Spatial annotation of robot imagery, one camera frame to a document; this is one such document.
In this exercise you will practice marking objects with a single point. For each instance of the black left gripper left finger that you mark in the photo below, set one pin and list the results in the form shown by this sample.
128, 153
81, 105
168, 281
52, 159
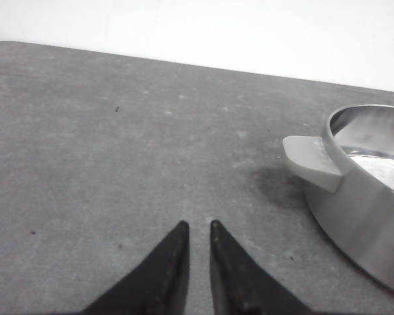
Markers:
158, 285

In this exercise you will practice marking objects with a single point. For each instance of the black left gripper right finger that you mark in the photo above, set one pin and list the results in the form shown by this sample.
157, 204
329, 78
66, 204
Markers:
239, 285

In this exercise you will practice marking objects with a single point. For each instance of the stainless steel steamer pot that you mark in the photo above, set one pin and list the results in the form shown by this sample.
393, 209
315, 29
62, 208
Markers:
348, 176

